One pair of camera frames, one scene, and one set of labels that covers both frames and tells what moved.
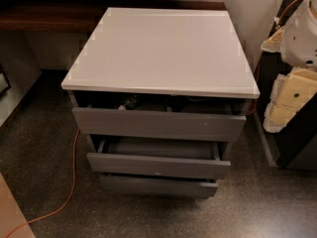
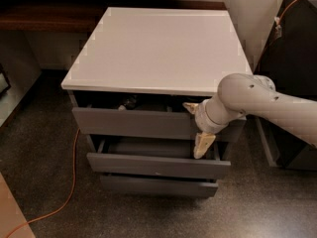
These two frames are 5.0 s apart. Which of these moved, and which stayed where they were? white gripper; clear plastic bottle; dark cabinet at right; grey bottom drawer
Moved: white gripper
Stayed: grey bottom drawer; dark cabinet at right; clear plastic bottle
